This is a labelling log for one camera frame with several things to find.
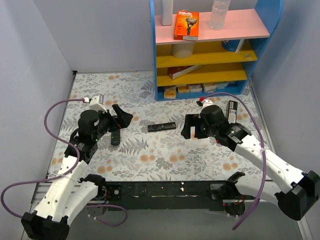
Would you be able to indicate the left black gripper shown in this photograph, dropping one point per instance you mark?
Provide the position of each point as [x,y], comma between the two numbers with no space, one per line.
[113,121]

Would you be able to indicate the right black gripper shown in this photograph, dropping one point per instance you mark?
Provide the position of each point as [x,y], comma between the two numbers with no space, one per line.
[196,126]

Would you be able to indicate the large black remote control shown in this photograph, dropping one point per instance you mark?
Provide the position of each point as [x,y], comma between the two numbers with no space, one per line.
[115,138]

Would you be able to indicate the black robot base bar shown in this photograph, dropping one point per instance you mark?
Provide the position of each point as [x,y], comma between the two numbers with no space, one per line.
[173,195]

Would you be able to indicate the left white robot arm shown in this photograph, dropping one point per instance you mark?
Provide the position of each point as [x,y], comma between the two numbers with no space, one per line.
[52,217]

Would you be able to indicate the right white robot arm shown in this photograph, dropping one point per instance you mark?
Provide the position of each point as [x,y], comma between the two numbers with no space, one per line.
[291,189]

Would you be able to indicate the small slim black remote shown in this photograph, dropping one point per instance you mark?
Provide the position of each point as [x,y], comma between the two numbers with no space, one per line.
[161,127]

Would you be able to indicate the yellow small box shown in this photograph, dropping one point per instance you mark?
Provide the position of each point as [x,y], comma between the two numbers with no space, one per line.
[170,93]

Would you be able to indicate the floral table mat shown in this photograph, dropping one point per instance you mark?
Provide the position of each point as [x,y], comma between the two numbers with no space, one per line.
[149,156]

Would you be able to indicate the black battery package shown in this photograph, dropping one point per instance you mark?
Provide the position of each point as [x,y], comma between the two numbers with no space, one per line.
[232,111]

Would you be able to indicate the light blue small box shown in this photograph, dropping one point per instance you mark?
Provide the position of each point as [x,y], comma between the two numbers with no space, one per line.
[221,85]

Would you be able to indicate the red white long box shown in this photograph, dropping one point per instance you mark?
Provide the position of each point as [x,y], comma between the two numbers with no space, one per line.
[175,72]

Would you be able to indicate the blue shelf unit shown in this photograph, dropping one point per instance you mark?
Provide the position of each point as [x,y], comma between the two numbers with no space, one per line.
[255,25]

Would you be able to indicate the white cylinder container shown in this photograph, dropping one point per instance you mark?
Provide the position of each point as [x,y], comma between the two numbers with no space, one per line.
[182,50]

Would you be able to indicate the blue white packet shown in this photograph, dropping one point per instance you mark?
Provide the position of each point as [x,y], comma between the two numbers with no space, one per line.
[233,45]

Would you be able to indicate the orange razor box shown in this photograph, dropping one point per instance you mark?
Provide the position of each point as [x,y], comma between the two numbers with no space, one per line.
[186,26]

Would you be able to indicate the clear plastic bottle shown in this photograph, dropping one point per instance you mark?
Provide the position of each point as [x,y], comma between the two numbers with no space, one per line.
[218,14]

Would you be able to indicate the white tall bottle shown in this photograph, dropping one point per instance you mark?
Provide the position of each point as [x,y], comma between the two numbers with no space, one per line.
[167,12]

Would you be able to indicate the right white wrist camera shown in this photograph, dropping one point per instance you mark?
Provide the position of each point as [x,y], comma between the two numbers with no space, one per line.
[204,102]

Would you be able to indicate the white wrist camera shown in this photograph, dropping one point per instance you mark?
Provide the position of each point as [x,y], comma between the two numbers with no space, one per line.
[204,102]
[96,101]

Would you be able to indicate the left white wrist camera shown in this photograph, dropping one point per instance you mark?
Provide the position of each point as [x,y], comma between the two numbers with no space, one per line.
[96,101]

